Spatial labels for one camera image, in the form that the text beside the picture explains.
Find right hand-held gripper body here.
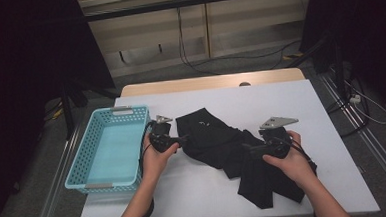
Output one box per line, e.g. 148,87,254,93
255,115,302,161

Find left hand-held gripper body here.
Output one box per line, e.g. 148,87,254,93
147,113,179,155

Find black shorts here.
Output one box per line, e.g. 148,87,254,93
174,101,320,214

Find light blue plastic basket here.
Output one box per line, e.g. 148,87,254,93
60,104,156,196

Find person's left hand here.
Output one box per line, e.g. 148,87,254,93
139,132,183,185

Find person's right hand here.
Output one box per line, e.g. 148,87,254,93
261,129,316,193

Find wooden table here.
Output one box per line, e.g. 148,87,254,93
118,67,307,98

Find white table cover sheet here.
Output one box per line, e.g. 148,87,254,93
72,75,381,217

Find black tripod stand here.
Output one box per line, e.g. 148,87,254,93
58,75,123,141
285,34,349,101

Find beige cabinet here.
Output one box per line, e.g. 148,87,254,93
76,0,317,80

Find black horizontal bar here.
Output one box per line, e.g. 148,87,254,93
83,0,314,23

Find black curtain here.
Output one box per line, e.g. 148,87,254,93
296,0,386,121
0,0,123,217

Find right hand-held gripper black cable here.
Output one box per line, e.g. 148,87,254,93
282,136,319,175

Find hand-held gripper black cable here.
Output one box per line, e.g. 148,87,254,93
105,120,161,217
282,136,319,175

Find left hand-held gripper black cable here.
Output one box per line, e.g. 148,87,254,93
105,120,161,217

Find black floor cable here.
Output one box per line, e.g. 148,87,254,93
324,75,372,140

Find aluminium floor rail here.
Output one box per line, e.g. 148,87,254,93
318,69,386,210
25,123,86,217

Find white floor cable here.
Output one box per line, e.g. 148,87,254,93
344,77,386,127

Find black hanging wall cable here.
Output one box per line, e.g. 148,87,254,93
175,0,303,78

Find yellow floor cable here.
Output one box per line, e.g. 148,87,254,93
45,101,64,122

